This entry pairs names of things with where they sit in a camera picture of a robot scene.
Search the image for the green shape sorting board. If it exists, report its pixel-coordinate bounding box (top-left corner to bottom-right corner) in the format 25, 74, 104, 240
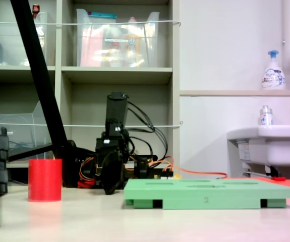
123, 178, 290, 210

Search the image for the clear plastic bin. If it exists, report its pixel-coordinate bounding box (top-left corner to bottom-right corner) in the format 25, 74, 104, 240
0, 11, 48, 67

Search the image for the clear plastic tray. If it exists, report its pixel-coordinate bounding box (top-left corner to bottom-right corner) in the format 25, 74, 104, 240
0, 100, 53, 162

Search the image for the red and black clamp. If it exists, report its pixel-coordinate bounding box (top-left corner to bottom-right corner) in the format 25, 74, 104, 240
78, 179, 96, 189

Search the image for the white sink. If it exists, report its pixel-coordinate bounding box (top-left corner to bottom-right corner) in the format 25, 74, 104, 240
226, 125, 290, 177

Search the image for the black tripod leg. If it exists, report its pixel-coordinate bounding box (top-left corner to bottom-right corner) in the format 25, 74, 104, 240
10, 0, 79, 189
7, 142, 57, 162

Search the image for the red cylinder block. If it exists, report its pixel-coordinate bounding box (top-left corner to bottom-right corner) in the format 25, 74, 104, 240
28, 158, 63, 202

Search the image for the clear bin with supplies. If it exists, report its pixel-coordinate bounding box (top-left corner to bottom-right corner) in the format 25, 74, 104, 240
76, 9, 160, 68

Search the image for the orange wire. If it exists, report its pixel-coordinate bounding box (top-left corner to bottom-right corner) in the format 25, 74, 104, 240
169, 161, 228, 179

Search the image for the small clear bottle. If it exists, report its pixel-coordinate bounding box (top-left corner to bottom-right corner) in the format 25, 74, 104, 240
259, 105, 274, 126

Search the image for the black wire loop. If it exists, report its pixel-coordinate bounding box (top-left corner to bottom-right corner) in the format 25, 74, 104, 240
127, 102, 169, 162

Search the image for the beige shelf unit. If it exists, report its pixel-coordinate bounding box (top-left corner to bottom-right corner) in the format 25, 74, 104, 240
0, 0, 181, 187

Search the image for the white pump soap bottle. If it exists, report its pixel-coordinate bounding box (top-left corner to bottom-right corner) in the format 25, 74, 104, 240
261, 50, 286, 90

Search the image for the circuit board with wires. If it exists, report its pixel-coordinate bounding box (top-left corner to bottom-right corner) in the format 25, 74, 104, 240
154, 172, 181, 180

